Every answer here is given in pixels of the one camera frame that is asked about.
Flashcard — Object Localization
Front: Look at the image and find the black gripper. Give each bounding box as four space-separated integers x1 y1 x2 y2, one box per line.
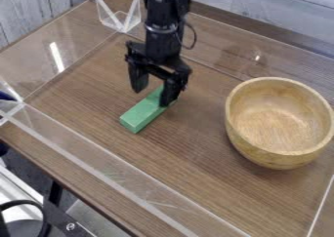
126 26 192 107

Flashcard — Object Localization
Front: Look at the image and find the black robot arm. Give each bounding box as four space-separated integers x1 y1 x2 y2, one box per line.
126 0 192 107

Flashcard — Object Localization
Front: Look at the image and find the blue object at left edge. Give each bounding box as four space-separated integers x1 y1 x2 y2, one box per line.
0 91 16 101

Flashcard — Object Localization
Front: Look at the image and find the black cable loop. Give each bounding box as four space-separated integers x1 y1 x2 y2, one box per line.
0 199 51 237

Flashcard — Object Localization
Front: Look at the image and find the clear acrylic enclosure wall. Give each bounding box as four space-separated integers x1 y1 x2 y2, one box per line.
0 0 334 237

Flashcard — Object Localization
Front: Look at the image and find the brown wooden bowl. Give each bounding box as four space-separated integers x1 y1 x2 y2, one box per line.
224 77 334 170

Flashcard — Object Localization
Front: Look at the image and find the black table leg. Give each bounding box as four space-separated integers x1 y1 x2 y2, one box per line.
48 181 64 207

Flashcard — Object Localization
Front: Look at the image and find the green rectangular block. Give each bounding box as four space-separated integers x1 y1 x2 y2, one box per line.
119 86 167 134

